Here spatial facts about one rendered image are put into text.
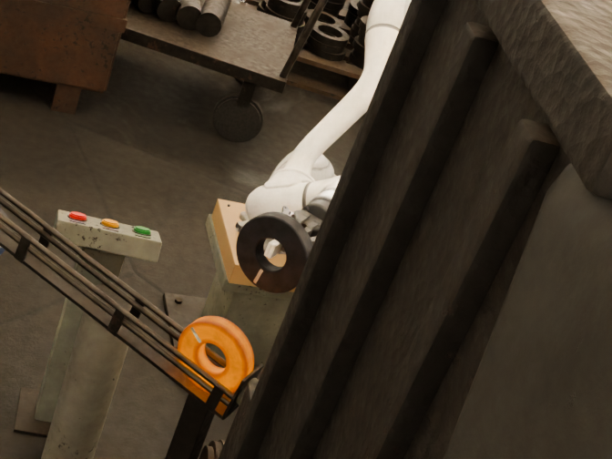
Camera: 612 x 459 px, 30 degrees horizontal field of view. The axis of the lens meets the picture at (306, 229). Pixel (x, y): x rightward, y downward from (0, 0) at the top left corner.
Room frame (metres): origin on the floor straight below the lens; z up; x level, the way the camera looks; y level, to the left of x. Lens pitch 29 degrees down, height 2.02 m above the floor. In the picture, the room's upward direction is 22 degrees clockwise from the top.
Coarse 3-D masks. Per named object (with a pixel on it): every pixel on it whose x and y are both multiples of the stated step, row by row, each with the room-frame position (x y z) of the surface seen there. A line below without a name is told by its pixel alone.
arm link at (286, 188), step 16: (368, 32) 2.56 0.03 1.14; (384, 32) 2.54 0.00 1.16; (368, 48) 2.52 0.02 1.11; (384, 48) 2.51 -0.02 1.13; (368, 64) 2.48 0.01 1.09; (384, 64) 2.48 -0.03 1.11; (368, 80) 2.44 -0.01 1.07; (352, 96) 2.41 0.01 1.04; (368, 96) 2.41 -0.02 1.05; (336, 112) 2.38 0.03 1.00; (352, 112) 2.38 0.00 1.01; (320, 128) 2.35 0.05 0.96; (336, 128) 2.35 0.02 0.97; (304, 144) 2.32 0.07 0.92; (320, 144) 2.33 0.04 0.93; (288, 160) 2.29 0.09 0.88; (304, 160) 2.29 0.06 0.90; (272, 176) 2.24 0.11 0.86; (288, 176) 2.21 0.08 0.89; (304, 176) 2.23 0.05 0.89; (256, 192) 2.20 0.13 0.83; (272, 192) 2.18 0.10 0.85; (288, 192) 2.17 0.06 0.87; (256, 208) 2.17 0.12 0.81; (272, 208) 2.15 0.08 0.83
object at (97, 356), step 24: (120, 288) 2.11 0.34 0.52; (96, 336) 2.01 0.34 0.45; (72, 360) 2.03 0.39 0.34; (96, 360) 2.01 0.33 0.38; (120, 360) 2.05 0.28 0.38; (72, 384) 2.02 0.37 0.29; (96, 384) 2.01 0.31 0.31; (72, 408) 2.01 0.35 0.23; (96, 408) 2.02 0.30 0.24; (48, 432) 2.05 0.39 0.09; (72, 432) 2.01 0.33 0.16; (96, 432) 2.04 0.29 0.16; (48, 456) 2.02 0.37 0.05; (72, 456) 2.01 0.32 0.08
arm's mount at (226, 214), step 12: (216, 204) 2.84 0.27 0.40; (228, 204) 2.83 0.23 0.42; (240, 204) 2.86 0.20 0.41; (216, 216) 2.80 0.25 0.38; (228, 216) 2.77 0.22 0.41; (216, 228) 2.77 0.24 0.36; (228, 228) 2.71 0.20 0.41; (228, 240) 2.65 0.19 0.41; (228, 252) 2.63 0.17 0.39; (228, 264) 2.60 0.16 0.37; (276, 264) 2.63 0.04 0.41; (228, 276) 2.57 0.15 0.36; (240, 276) 2.56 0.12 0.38
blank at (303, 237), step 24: (264, 216) 1.86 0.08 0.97; (288, 216) 1.87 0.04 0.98; (240, 240) 1.86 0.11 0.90; (264, 240) 1.88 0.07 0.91; (288, 240) 1.84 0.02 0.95; (240, 264) 1.86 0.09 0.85; (264, 264) 1.85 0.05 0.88; (288, 264) 1.83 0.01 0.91; (264, 288) 1.84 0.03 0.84; (288, 288) 1.82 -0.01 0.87
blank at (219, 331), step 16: (208, 320) 1.76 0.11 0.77; (224, 320) 1.77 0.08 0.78; (192, 336) 1.76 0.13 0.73; (208, 336) 1.75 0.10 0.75; (224, 336) 1.74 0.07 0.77; (240, 336) 1.75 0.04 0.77; (192, 352) 1.75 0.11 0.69; (224, 352) 1.74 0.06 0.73; (240, 352) 1.73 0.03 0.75; (208, 368) 1.75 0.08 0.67; (224, 368) 1.76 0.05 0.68; (240, 368) 1.72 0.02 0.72; (224, 384) 1.73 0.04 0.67
